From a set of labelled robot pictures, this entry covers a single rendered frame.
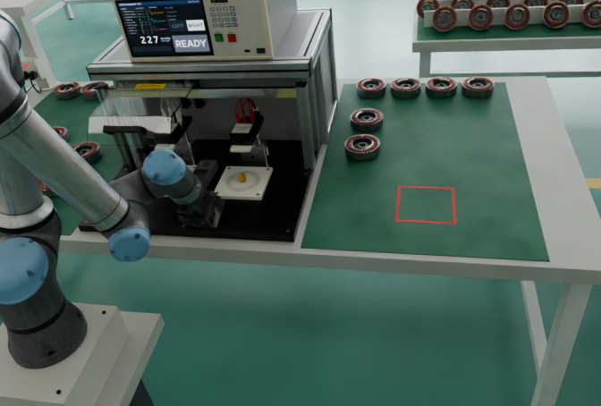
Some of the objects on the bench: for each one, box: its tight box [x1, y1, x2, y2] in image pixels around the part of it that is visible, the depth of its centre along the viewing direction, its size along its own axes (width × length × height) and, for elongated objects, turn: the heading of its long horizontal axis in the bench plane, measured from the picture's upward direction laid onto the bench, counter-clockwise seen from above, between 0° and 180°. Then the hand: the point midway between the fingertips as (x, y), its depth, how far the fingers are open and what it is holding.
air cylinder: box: [173, 139, 199, 160], centre depth 178 cm, size 5×8×6 cm
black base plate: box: [78, 139, 321, 242], centre depth 168 cm, size 47×64×2 cm
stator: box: [344, 134, 380, 160], centre depth 173 cm, size 11×11×4 cm
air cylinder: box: [241, 140, 267, 162], centre depth 173 cm, size 5×8×6 cm
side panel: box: [317, 21, 338, 144], centre depth 182 cm, size 28×3×32 cm, turn 177°
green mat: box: [301, 82, 550, 262], centre depth 172 cm, size 94×61×1 cm, turn 177°
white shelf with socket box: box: [0, 0, 76, 94], centre depth 218 cm, size 35×37×46 cm
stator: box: [351, 108, 383, 132], centre depth 187 cm, size 11×11×4 cm
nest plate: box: [214, 166, 273, 200], centre depth 163 cm, size 15×15×1 cm
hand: (216, 211), depth 142 cm, fingers closed
